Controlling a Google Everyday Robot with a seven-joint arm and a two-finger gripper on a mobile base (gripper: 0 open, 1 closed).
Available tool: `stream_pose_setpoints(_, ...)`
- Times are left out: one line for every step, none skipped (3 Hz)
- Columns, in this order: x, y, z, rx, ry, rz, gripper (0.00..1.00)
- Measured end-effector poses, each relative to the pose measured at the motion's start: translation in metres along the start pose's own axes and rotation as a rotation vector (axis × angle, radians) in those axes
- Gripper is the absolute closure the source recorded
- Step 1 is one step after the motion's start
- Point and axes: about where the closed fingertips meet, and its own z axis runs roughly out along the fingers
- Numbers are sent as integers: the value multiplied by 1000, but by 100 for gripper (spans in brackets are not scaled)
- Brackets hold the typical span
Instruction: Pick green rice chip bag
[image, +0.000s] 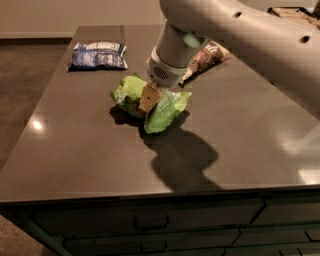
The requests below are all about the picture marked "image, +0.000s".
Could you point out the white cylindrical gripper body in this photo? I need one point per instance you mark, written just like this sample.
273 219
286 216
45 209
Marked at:
165 74

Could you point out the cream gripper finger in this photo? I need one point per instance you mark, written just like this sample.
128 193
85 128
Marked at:
151 94

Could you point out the green rice chip bag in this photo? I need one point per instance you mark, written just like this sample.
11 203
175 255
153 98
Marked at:
170 105

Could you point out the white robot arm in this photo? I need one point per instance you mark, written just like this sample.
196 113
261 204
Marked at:
286 54

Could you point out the brown and cream chip bag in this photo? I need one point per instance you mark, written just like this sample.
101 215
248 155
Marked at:
210 55

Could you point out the blue chip bag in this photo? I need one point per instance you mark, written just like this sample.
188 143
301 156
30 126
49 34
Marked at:
98 56

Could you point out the upper grey cabinet drawer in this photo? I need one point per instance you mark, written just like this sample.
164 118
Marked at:
109 221

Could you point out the grey cabinet drawer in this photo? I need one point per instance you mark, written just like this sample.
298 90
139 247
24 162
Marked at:
109 221
151 243
290 211

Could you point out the lower grey cabinet drawer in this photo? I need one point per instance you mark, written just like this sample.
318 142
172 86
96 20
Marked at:
151 243

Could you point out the right grey cabinet drawer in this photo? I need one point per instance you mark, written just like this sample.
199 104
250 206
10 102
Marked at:
290 211

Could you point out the black wire basket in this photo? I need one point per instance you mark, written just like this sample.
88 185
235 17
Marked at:
297 15

